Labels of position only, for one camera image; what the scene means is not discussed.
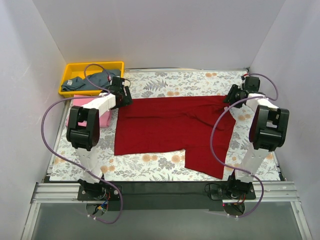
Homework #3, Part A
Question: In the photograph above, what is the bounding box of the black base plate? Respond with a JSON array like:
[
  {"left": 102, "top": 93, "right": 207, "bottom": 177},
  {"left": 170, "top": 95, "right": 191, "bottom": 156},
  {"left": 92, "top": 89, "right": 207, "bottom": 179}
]
[{"left": 77, "top": 180, "right": 256, "bottom": 211}]

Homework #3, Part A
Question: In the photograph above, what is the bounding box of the floral table mat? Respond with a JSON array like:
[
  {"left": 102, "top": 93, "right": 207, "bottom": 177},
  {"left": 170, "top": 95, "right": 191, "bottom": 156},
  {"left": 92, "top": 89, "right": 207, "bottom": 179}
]
[{"left": 49, "top": 71, "right": 282, "bottom": 182}]

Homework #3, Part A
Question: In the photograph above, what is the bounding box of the red t shirt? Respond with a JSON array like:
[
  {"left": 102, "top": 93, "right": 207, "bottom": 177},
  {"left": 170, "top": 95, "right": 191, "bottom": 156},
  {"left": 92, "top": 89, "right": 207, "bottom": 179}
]
[{"left": 114, "top": 95, "right": 236, "bottom": 179}]

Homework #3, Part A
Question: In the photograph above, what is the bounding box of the aluminium frame rail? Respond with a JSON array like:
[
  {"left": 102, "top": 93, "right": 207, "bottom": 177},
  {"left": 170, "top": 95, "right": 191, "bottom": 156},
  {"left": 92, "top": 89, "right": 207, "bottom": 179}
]
[{"left": 30, "top": 182, "right": 85, "bottom": 204}]

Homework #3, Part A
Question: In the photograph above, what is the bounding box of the yellow plastic bin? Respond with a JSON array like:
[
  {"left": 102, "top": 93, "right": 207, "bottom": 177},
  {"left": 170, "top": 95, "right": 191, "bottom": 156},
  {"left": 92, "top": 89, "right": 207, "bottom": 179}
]
[{"left": 58, "top": 61, "right": 125, "bottom": 98}]

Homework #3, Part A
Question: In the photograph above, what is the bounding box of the grey-blue t shirt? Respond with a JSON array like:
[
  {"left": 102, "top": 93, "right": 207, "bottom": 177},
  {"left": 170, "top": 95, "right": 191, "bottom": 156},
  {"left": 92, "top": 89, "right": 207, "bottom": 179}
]
[{"left": 61, "top": 69, "right": 121, "bottom": 92}]

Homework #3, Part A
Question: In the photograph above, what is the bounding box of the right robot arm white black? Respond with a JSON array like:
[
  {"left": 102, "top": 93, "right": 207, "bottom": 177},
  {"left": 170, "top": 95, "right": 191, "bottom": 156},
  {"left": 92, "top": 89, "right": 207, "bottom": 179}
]
[{"left": 223, "top": 73, "right": 290, "bottom": 199}]

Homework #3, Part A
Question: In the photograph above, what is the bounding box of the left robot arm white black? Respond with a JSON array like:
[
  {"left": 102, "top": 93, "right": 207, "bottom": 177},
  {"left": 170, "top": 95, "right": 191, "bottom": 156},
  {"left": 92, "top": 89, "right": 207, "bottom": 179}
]
[{"left": 66, "top": 76, "right": 133, "bottom": 200}]

